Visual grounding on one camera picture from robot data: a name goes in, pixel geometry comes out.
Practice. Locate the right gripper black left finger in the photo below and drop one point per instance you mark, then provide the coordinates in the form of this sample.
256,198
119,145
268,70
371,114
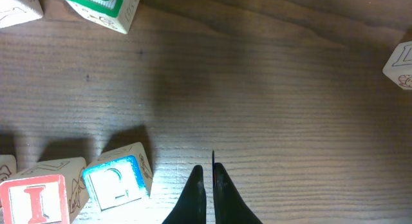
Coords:
191,205

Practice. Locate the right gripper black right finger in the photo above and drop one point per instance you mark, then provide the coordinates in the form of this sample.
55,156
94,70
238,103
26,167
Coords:
229,206

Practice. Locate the blue 2 block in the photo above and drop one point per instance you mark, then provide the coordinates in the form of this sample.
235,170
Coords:
119,177

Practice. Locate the red I block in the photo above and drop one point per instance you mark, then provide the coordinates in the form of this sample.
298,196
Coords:
51,191

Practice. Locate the red A block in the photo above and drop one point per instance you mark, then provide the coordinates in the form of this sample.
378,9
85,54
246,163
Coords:
8,166

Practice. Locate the green R block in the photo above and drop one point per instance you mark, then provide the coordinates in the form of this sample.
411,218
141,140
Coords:
116,15

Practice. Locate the blue P block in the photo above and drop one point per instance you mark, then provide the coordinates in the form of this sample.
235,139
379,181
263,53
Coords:
398,66

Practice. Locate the red U block lower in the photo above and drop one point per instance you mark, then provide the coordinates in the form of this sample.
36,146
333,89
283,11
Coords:
19,11

